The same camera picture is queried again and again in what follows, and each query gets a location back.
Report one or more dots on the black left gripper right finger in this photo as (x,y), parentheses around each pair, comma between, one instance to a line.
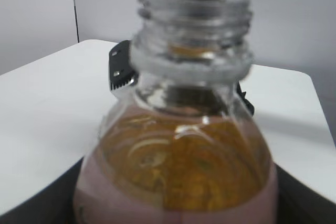
(299,204)

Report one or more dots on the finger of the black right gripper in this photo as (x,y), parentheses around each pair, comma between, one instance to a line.
(122,76)
(246,104)

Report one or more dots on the oolong tea bottle pink label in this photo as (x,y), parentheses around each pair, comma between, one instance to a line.
(180,146)

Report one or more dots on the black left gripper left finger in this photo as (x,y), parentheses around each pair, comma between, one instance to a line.
(51,205)

